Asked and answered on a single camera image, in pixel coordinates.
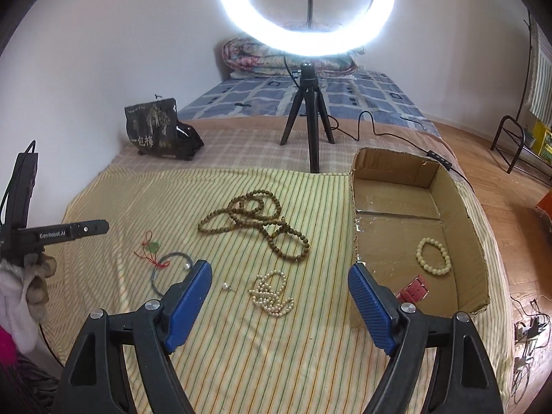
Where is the yellow striped cloth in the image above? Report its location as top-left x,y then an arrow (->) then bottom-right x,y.
43,168 -> 515,414

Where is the cream bead bracelet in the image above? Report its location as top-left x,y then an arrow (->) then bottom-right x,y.
416,237 -> 453,276

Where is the white ring light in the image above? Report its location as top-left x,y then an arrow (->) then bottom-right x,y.
216,0 -> 394,58

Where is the power strip with cables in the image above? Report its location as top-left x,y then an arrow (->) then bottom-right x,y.
511,297 -> 552,397

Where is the black tripod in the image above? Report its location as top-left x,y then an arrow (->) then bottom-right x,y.
279,62 -> 336,174

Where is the black printed bag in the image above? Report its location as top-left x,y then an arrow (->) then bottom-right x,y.
124,94 -> 179,157

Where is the person's left hand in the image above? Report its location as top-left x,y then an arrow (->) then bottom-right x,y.
22,252 -> 58,325

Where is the beige plaid blanket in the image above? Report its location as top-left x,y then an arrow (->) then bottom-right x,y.
108,114 -> 516,354

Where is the grey bangle with pearl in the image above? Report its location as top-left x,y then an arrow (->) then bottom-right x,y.
152,251 -> 194,298

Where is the black metal clothes rack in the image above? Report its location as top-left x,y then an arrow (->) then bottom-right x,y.
490,9 -> 552,182

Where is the glossy black pouch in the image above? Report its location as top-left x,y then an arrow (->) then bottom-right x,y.
175,123 -> 206,163

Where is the blue patterned bedsheet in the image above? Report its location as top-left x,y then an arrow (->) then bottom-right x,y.
177,69 -> 441,137

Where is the black cable remote control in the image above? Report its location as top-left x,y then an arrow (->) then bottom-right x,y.
426,150 -> 453,170

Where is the striped hanging cloth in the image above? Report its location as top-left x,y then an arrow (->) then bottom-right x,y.
530,21 -> 552,120

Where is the person's left forearm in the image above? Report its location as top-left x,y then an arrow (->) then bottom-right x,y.
0,262 -> 40,365

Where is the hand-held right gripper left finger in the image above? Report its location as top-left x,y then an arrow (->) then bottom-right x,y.
52,260 -> 213,414

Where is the wooden bead necklace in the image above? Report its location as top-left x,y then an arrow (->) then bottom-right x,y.
197,190 -> 311,263

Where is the red watch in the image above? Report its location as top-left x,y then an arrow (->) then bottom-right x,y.
395,278 -> 432,305

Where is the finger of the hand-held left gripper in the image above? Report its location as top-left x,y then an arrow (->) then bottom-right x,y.
71,219 -> 110,240

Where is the folded floral quilt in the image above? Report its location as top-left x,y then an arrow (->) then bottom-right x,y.
222,37 -> 367,81

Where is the cardboard box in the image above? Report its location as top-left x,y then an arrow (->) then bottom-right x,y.
347,147 -> 493,329

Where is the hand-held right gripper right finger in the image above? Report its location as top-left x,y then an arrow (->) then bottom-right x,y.
347,262 -> 505,414

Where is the black power cable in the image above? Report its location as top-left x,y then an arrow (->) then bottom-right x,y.
282,52 -> 479,196

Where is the pearl necklace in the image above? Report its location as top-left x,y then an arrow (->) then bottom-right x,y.
249,269 -> 296,318

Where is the yellow crate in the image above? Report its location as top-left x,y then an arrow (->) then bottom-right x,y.
531,121 -> 552,161

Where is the orange cloth covered table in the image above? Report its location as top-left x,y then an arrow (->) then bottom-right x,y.
535,190 -> 552,221

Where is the red cord jade pendant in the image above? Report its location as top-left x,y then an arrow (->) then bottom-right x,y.
134,230 -> 171,268

